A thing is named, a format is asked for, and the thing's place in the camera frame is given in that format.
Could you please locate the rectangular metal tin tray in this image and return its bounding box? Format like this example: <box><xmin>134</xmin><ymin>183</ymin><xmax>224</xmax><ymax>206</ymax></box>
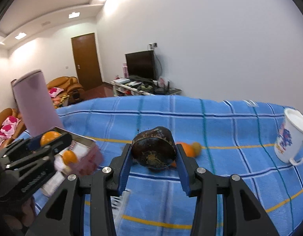
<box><xmin>41</xmin><ymin>127</ymin><xmax>103</xmax><ymax>197</ymax></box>

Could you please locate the white tv stand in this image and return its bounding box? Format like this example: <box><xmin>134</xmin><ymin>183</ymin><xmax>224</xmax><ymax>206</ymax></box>
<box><xmin>110</xmin><ymin>78</ymin><xmax>182</xmax><ymax>96</ymax></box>

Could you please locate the orange leather sofa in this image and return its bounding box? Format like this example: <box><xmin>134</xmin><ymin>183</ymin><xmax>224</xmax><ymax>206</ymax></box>
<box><xmin>0</xmin><ymin>108</ymin><xmax>26</xmax><ymax>149</ymax></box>

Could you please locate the blue plaid tablecloth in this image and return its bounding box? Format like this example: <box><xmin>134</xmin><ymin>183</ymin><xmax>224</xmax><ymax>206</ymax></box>
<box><xmin>57</xmin><ymin>96</ymin><xmax>303</xmax><ymax>235</ymax></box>

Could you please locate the dark purple passion fruit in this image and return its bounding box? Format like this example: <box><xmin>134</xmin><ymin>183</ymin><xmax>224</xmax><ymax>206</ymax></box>
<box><xmin>131</xmin><ymin>126</ymin><xmax>176</xmax><ymax>170</ymax></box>

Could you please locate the orange tangerine on cloth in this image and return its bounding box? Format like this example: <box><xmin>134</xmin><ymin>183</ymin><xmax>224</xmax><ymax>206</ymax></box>
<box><xmin>178</xmin><ymin>142</ymin><xmax>196</xmax><ymax>158</ymax></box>

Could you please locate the white printed mug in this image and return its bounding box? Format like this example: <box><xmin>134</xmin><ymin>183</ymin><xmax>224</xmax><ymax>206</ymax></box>
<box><xmin>274</xmin><ymin>108</ymin><xmax>303</xmax><ymax>166</ymax></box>

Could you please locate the small brown-green longan fruit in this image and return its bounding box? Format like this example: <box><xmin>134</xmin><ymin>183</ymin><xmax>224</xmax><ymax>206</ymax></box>
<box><xmin>191</xmin><ymin>142</ymin><xmax>202</xmax><ymax>157</ymax></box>

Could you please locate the round orange fruit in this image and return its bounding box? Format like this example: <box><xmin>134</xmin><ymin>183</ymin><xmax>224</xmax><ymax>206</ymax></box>
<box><xmin>40</xmin><ymin>131</ymin><xmax>61</xmax><ymax>146</ymax></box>

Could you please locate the small orange kumquat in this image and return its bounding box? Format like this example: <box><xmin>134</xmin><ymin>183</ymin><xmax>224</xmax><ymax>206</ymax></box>
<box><xmin>62</xmin><ymin>150</ymin><xmax>78</xmax><ymax>166</ymax></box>

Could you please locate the orange leather armchair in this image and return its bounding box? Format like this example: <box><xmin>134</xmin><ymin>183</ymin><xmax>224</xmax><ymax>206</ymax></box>
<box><xmin>47</xmin><ymin>76</ymin><xmax>84</xmax><ymax>104</ymax></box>

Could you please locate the black television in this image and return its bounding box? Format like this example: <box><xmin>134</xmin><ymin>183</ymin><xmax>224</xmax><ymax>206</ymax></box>
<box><xmin>125</xmin><ymin>50</ymin><xmax>157</xmax><ymax>80</ymax></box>

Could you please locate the brown wooden door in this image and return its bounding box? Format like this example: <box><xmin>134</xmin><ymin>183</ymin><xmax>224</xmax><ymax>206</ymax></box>
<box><xmin>71</xmin><ymin>33</ymin><xmax>103</xmax><ymax>91</ymax></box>

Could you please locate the pink floral cushion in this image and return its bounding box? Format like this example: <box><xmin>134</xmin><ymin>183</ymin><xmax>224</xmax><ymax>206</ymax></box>
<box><xmin>49</xmin><ymin>87</ymin><xmax>64</xmax><ymax>98</ymax></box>
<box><xmin>0</xmin><ymin>116</ymin><xmax>20</xmax><ymax>138</ymax></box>

